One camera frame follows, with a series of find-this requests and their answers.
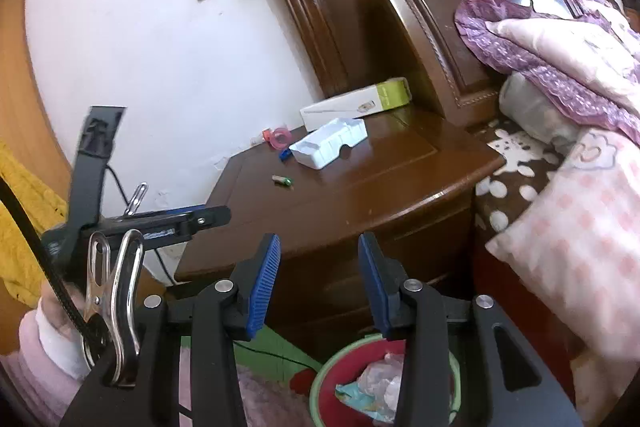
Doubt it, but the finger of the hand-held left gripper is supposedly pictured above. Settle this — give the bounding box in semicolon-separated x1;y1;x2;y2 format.
100;205;232;253

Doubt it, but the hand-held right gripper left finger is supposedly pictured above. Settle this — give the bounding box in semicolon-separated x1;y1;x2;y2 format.
60;233;282;427

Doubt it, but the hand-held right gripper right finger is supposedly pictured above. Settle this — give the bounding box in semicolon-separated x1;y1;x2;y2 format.
357;232;583;427

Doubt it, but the clear plastic bag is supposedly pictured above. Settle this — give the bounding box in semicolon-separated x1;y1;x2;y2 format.
357;352;406;403

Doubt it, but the green rimmed red trash bin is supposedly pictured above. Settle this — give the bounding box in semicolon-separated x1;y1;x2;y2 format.
309;334;461;427

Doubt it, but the teal diaper package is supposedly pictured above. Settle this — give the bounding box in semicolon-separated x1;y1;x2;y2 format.
334;379;401;410

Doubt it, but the pink ring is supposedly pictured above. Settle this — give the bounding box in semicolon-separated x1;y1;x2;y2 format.
265;124;292;146

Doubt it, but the white plastic tray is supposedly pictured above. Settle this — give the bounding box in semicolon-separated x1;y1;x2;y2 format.
289;117;369;170

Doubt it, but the white and green carton box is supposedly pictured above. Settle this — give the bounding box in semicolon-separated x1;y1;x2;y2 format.
300;77;413;132

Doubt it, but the person's left forearm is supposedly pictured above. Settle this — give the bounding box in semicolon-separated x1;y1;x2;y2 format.
0;279;91;427

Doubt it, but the yellow cloth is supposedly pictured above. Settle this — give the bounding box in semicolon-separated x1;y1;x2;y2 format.
0;139;68;308

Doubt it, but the brown wooden nightstand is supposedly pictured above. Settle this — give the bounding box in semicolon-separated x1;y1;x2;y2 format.
172;104;507;358

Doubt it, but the pink rug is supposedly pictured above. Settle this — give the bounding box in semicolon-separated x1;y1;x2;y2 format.
177;347;321;427

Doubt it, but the dark red bed skirt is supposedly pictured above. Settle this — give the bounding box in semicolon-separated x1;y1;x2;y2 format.
470;232;581;358

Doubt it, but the orange wooden door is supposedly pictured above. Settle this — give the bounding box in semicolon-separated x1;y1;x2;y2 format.
0;0;71;188

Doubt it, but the brown polka dot blanket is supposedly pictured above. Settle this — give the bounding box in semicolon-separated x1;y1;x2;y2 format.
472;117;588;233

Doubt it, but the pink checked cartoon quilt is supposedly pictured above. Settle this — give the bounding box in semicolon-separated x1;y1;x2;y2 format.
485;129;640;425

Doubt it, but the grey pillow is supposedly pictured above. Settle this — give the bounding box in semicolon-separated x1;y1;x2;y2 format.
499;74;576;148

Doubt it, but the dark wooden headboard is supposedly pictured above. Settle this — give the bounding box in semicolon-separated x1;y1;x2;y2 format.
246;0;621;132

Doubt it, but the purple ruffled pink pillow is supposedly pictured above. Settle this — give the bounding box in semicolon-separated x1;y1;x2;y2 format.
454;0;640;145

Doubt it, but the thin black power cord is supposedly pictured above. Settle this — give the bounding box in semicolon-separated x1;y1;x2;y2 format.
102;167;323;370

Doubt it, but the thick black cable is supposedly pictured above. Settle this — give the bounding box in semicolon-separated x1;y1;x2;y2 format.
0;179;101;358

